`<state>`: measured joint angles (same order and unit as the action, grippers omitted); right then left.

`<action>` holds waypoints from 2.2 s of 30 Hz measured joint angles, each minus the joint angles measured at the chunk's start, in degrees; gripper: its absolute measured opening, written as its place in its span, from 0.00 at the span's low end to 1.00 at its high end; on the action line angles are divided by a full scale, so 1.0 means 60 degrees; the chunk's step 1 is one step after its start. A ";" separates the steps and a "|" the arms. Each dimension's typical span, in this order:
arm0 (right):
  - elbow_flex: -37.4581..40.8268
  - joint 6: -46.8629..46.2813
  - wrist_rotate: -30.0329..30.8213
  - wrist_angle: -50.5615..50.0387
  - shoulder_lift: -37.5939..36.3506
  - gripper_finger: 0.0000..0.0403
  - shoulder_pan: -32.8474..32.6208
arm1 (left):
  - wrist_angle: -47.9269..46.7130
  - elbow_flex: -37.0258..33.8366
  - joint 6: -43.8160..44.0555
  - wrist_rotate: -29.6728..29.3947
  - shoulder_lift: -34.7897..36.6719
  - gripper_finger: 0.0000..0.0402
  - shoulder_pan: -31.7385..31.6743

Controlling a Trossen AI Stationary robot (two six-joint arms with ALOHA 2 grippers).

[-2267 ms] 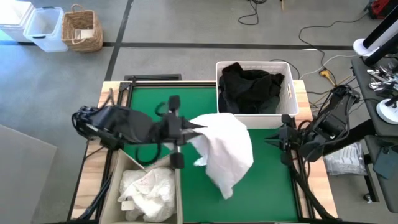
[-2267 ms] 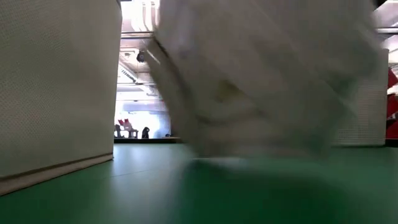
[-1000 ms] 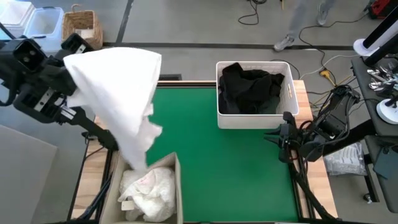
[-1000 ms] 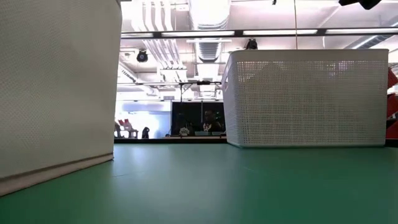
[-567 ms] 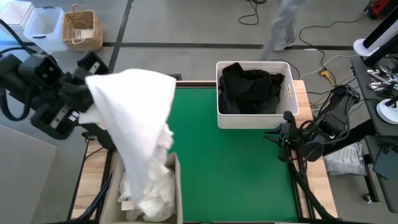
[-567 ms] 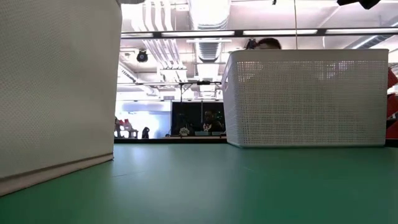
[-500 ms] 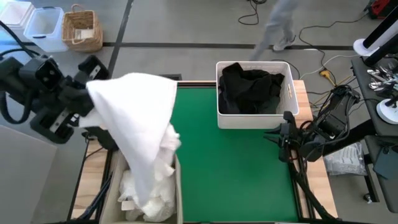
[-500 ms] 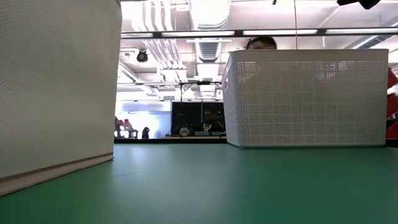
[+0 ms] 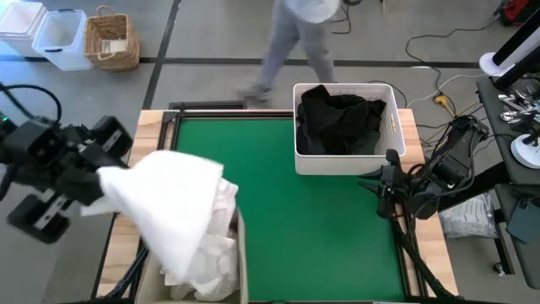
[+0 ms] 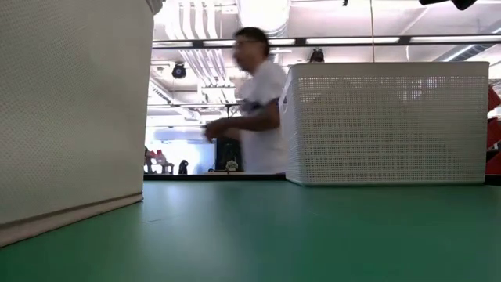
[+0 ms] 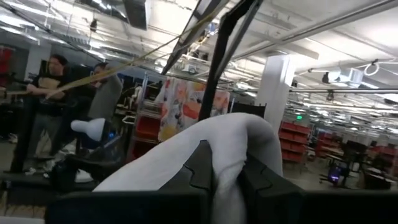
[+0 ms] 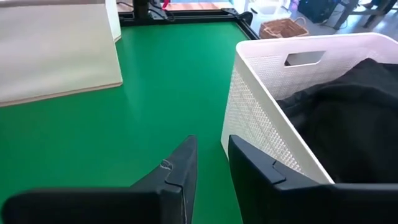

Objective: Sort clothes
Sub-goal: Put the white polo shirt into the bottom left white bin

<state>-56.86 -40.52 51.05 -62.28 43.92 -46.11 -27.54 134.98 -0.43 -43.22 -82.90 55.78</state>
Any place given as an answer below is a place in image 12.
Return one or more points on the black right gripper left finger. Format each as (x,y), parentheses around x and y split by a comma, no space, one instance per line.
(155,205)

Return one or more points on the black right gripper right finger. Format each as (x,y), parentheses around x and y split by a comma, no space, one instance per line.
(295,205)

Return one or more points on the large black jacket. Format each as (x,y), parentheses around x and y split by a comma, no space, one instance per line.
(357,140)

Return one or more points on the white perforated plastic basket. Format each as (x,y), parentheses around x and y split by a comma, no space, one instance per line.
(264,102)

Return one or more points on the green table mat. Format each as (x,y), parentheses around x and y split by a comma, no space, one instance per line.
(155,93)

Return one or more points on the wicker basket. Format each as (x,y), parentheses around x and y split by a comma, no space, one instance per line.
(283,28)

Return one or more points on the beige fabric storage bin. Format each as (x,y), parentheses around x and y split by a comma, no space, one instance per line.
(56,53)

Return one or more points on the black cabinet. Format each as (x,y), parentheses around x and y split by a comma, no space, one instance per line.
(317,9)

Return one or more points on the clear plastic storage bin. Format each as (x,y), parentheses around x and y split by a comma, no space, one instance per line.
(270,9)

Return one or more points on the black aluminium rig frame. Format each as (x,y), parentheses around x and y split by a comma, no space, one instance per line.
(186,15)

